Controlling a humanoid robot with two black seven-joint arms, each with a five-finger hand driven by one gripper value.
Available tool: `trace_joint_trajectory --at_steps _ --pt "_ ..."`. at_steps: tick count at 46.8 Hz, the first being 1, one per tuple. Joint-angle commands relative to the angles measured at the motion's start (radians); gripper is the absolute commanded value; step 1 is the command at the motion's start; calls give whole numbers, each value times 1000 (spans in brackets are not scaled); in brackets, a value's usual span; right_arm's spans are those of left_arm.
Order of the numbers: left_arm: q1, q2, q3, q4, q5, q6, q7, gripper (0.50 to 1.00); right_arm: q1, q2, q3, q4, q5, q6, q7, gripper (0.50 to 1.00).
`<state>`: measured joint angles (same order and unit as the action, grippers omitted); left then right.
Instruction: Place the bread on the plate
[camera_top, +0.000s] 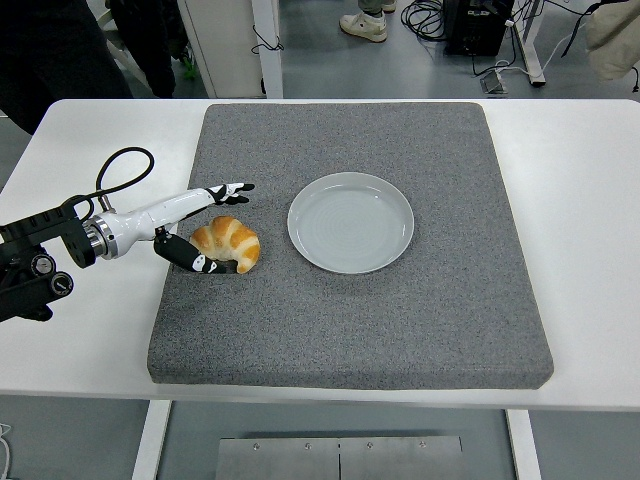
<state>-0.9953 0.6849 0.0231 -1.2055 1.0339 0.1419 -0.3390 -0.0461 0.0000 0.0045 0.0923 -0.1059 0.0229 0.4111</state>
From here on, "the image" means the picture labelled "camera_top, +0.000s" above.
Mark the white upright post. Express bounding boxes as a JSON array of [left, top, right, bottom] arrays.
[[251, 0, 285, 100]]

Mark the grey metal plate with screws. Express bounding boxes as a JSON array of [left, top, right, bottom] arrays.
[[216, 435, 465, 480]]

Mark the person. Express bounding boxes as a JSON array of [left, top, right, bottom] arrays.
[[0, 0, 177, 136]]

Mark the grey speckled foam mat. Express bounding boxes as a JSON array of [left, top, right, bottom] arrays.
[[146, 102, 555, 390]]

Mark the thin white cable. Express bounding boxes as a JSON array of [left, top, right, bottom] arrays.
[[0, 422, 14, 480]]

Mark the white cabinet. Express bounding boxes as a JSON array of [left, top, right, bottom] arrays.
[[177, 0, 265, 99]]

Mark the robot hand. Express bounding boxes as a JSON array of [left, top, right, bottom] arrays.
[[104, 182, 256, 276]]

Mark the beige cloth bag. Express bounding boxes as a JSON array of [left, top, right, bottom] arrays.
[[584, 0, 640, 84]]

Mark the black cable bundle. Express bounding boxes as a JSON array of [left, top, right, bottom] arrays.
[[402, 0, 454, 44]]

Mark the white desk leg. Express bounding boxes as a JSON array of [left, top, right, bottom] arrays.
[[514, 0, 547, 89]]

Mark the grey floor adapter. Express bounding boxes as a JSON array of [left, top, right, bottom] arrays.
[[479, 69, 510, 95]]

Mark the black equipment box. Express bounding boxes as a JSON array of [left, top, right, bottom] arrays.
[[443, 0, 516, 57]]

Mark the white sneaker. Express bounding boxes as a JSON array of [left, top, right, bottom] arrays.
[[340, 12, 389, 44]]

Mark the golden croissant bread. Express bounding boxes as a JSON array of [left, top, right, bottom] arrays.
[[188, 215, 262, 275]]

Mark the grey round plate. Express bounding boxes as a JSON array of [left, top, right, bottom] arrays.
[[286, 171, 416, 275]]

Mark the white table leg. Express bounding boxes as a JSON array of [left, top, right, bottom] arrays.
[[505, 409, 544, 480], [130, 401, 174, 480]]

